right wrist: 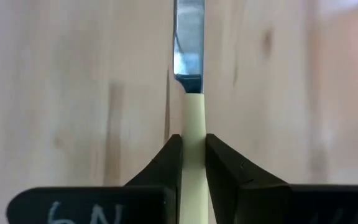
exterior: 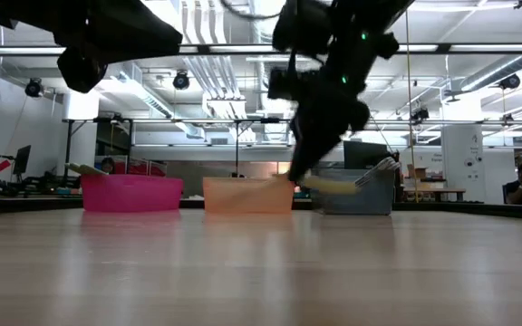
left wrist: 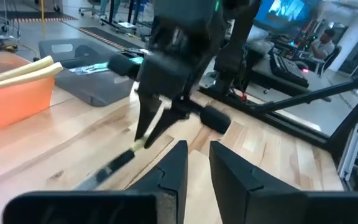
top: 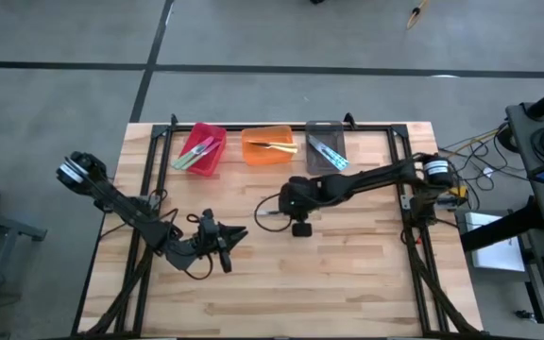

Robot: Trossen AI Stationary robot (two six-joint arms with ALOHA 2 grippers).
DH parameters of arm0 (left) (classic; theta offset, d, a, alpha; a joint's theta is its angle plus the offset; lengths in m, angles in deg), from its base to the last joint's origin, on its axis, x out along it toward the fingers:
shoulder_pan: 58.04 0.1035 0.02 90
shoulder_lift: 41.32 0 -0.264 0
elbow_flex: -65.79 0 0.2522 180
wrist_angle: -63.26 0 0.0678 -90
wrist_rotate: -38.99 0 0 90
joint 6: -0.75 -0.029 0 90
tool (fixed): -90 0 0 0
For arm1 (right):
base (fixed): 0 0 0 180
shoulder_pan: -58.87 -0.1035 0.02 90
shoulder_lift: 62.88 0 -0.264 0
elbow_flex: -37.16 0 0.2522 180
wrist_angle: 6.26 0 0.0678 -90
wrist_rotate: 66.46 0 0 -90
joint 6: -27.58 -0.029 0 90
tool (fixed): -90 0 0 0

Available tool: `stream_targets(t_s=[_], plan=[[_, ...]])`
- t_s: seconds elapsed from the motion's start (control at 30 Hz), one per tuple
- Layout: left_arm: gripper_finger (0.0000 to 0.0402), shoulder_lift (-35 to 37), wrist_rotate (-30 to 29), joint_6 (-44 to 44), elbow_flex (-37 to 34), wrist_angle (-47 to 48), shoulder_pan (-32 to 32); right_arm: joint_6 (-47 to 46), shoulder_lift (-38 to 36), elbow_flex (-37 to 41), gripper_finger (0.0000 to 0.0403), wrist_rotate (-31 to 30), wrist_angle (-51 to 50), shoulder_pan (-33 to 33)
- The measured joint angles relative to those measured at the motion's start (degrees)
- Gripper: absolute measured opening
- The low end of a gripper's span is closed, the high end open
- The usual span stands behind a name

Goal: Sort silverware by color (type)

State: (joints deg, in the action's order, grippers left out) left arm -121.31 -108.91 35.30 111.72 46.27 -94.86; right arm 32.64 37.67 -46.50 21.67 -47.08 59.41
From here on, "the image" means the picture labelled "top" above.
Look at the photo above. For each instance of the black crossbar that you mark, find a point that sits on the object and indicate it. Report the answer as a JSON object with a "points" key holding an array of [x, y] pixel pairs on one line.
{"points": [[503, 226]]}

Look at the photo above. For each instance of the orange plastic bin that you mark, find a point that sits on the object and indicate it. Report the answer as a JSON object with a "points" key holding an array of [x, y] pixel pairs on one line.
{"points": [[267, 159]]}

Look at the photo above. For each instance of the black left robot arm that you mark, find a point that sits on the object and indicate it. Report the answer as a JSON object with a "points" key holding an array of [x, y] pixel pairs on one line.
{"points": [[125, 208]]}

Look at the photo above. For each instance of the black left gantry upright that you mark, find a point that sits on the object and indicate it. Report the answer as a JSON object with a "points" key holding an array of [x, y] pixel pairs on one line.
{"points": [[116, 307]]}

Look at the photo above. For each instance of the dark grey side table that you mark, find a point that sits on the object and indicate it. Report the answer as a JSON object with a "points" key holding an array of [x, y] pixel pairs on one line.
{"points": [[520, 141]]}

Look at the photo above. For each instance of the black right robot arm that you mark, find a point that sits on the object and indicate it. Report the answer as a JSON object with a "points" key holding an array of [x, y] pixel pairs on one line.
{"points": [[376, 177]]}

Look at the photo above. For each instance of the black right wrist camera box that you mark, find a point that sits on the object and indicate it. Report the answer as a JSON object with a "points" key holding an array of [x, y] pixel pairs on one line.
{"points": [[302, 229]]}

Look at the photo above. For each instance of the grey plastic bin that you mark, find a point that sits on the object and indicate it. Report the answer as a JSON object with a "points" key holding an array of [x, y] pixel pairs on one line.
{"points": [[317, 167]]}

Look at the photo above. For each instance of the red plastic bin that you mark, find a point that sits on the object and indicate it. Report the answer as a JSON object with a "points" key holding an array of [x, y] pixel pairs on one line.
{"points": [[208, 165]]}

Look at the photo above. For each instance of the black gantry upright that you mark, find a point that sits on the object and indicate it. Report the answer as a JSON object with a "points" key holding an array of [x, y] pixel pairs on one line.
{"points": [[447, 311], [116, 307]]}

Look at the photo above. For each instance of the grey bench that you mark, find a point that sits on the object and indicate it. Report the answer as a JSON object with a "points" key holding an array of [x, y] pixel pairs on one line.
{"points": [[12, 226]]}

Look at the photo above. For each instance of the white box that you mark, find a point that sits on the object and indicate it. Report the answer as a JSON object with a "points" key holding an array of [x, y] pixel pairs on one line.
{"points": [[498, 250]]}

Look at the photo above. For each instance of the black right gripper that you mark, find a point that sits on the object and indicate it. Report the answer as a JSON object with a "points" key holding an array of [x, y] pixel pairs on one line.
{"points": [[300, 198]]}

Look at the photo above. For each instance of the black right gantry upright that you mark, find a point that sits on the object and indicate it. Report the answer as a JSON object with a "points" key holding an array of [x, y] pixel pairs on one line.
{"points": [[447, 311]]}

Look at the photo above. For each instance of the black aluminium table frame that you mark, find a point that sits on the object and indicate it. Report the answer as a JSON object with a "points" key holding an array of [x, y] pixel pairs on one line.
{"points": [[277, 128]]}

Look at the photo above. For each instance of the small black floor item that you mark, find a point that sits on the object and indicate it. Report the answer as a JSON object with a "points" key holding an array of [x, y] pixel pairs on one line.
{"points": [[524, 315]]}

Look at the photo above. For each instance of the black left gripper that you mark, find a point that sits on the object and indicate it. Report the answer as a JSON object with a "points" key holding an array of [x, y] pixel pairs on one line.
{"points": [[208, 233]]}

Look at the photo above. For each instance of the yellow plug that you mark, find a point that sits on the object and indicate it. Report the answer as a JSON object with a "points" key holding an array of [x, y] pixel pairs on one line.
{"points": [[461, 192]]}

